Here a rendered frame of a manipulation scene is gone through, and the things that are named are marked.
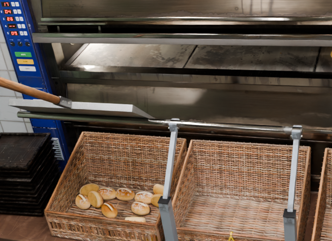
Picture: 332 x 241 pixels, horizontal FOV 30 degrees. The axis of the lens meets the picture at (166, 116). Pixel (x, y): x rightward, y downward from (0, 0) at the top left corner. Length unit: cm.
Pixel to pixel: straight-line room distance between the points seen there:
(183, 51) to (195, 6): 43
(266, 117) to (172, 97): 44
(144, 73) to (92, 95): 33
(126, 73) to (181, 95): 27
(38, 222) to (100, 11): 105
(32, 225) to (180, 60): 105
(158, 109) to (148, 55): 28
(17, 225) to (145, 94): 89
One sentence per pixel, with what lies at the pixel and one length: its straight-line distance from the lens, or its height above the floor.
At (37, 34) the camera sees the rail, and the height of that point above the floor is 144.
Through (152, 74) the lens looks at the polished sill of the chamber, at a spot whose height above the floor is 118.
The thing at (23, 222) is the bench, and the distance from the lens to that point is 310.
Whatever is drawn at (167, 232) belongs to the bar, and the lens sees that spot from 250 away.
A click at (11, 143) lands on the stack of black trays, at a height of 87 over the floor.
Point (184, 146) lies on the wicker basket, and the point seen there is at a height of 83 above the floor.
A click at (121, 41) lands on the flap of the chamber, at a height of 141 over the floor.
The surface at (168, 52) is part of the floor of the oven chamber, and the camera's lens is 297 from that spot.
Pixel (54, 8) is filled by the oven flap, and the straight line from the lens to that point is 285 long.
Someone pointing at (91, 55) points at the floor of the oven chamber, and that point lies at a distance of 309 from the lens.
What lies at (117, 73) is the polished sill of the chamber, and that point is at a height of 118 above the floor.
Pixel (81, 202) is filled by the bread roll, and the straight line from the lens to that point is 302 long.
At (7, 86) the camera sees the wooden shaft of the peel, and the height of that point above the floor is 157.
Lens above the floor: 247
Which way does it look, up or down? 32 degrees down
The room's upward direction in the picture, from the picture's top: 10 degrees counter-clockwise
